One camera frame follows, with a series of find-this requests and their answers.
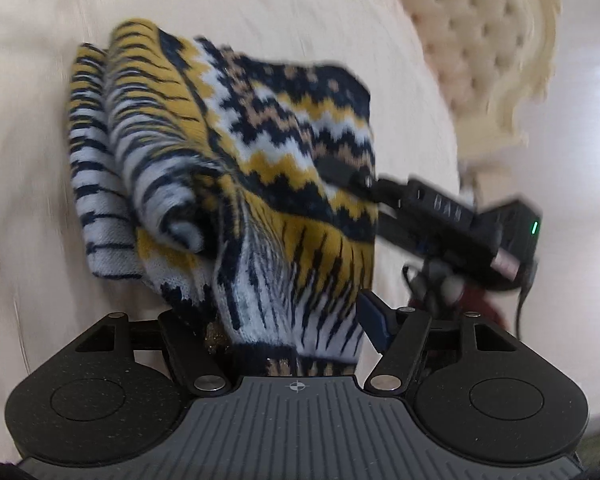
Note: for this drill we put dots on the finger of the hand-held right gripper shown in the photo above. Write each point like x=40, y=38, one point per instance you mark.
x=342, y=172
x=395, y=235

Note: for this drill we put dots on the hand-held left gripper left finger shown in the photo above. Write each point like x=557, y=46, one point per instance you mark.
x=180, y=355

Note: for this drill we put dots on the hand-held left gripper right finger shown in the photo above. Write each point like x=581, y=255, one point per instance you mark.
x=375, y=321

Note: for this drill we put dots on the navy yellow patterned knit sweater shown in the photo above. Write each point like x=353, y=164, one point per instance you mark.
x=260, y=170

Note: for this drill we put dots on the person's right forearm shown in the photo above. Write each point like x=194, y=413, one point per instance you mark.
x=482, y=307

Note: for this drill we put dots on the beige tufted chair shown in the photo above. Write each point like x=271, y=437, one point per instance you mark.
x=480, y=35

